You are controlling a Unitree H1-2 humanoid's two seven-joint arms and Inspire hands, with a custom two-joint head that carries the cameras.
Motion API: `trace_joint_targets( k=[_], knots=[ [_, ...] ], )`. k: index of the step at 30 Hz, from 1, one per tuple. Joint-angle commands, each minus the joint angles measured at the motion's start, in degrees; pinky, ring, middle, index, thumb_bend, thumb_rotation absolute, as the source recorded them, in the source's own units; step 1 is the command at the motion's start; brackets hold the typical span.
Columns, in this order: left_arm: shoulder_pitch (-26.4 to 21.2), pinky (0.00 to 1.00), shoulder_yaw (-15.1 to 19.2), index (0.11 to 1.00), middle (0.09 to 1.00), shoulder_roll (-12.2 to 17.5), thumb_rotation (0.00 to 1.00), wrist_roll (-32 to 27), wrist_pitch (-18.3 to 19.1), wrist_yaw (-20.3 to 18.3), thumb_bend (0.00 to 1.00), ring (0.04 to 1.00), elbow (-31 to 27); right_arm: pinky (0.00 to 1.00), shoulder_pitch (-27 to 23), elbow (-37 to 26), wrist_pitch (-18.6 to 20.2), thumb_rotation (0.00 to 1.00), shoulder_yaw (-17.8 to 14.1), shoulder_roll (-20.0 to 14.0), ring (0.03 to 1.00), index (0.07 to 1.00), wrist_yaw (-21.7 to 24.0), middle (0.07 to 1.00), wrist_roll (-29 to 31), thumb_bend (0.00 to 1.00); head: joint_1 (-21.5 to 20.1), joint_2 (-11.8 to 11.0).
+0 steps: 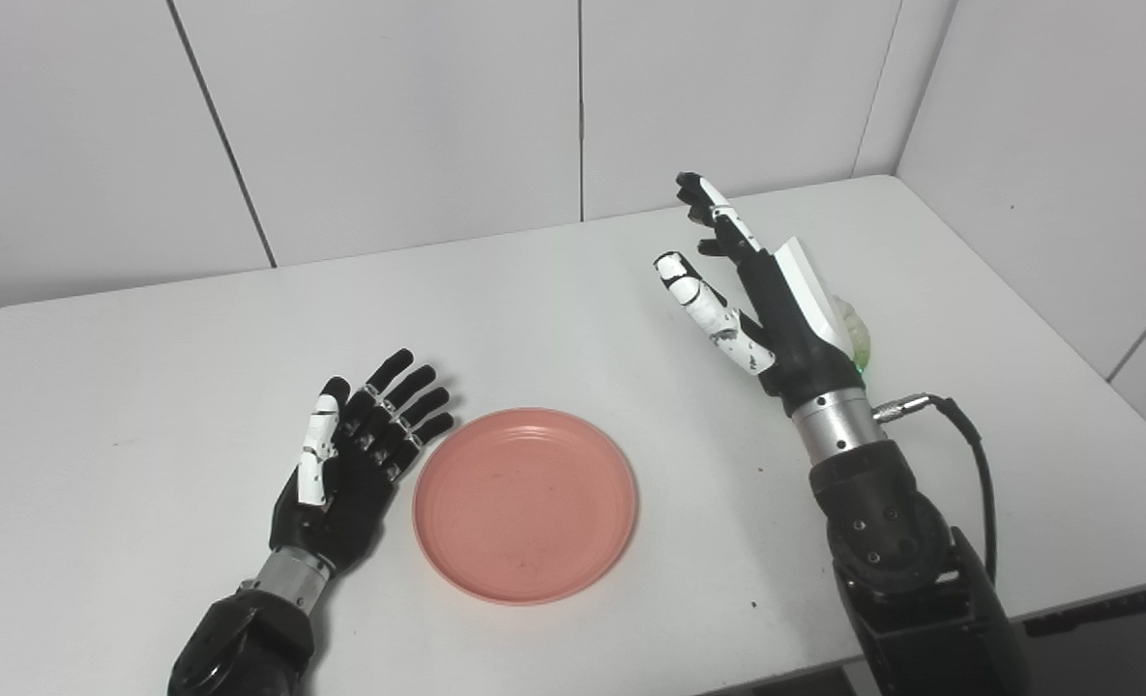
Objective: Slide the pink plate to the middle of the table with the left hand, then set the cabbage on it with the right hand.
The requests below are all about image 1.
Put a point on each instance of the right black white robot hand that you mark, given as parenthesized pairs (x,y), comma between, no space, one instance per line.
(790,319)

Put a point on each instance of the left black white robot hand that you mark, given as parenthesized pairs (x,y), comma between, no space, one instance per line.
(345,483)

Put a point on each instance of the green white toy cabbage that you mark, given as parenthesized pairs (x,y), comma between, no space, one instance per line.
(860,333)

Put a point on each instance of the pink round plate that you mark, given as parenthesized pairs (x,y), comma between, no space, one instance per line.
(524,505)

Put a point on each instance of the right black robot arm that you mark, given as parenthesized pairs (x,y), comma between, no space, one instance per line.
(896,541)

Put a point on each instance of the black under-table bracket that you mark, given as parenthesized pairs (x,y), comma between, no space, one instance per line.
(1095,611)

